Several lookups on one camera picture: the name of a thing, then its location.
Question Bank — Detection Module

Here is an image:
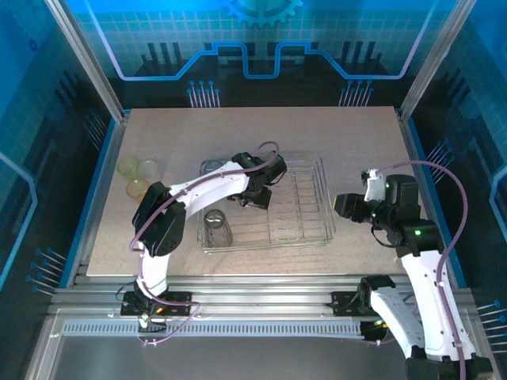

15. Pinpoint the clear plastic dish rack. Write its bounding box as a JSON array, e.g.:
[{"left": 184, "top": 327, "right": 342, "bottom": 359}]
[{"left": 196, "top": 155, "right": 338, "bottom": 254}]

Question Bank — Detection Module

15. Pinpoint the clear plastic cup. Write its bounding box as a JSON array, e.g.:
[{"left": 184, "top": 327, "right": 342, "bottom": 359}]
[{"left": 199, "top": 158, "right": 229, "bottom": 180}]

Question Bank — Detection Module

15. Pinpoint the smoke grey plastic cup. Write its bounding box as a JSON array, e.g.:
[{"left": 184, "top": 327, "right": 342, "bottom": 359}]
[{"left": 202, "top": 208, "right": 234, "bottom": 249}]

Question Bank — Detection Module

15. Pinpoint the blue table edge trim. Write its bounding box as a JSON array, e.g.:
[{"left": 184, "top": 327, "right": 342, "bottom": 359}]
[
  {"left": 59, "top": 116, "right": 122, "bottom": 288},
  {"left": 404, "top": 116, "right": 468, "bottom": 288}
]

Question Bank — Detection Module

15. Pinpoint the pale green plastic cup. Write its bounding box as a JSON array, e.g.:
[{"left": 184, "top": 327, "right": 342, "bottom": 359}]
[{"left": 135, "top": 159, "right": 160, "bottom": 180}]

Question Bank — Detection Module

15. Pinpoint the yellow plastic cup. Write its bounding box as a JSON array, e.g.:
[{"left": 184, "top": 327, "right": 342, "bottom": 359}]
[{"left": 125, "top": 177, "right": 151, "bottom": 203}]

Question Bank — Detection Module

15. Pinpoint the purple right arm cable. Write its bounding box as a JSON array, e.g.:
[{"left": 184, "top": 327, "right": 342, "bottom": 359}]
[{"left": 375, "top": 159, "right": 471, "bottom": 380}]

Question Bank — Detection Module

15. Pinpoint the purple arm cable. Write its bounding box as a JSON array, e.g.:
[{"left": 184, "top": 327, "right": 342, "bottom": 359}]
[
  {"left": 129, "top": 141, "right": 281, "bottom": 348},
  {"left": 375, "top": 159, "right": 471, "bottom": 380}
]

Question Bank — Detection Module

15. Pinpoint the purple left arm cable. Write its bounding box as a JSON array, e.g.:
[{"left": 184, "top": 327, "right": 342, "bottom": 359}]
[{"left": 129, "top": 141, "right": 281, "bottom": 348}]

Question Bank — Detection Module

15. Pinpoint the aluminium frame rail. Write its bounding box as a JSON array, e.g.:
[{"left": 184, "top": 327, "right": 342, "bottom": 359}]
[{"left": 50, "top": 272, "right": 476, "bottom": 320}]

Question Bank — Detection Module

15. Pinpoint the aluminium frame post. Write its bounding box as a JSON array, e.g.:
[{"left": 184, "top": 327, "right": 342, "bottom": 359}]
[
  {"left": 397, "top": 0, "right": 478, "bottom": 120},
  {"left": 43, "top": 0, "right": 132, "bottom": 122}
]

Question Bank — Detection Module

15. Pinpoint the grey slotted cable duct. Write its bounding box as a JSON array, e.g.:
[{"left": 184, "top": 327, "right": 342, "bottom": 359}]
[{"left": 62, "top": 319, "right": 364, "bottom": 338}]

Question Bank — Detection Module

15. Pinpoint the grey metal base plate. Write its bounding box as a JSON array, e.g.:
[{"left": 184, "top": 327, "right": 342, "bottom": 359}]
[{"left": 23, "top": 336, "right": 409, "bottom": 380}]

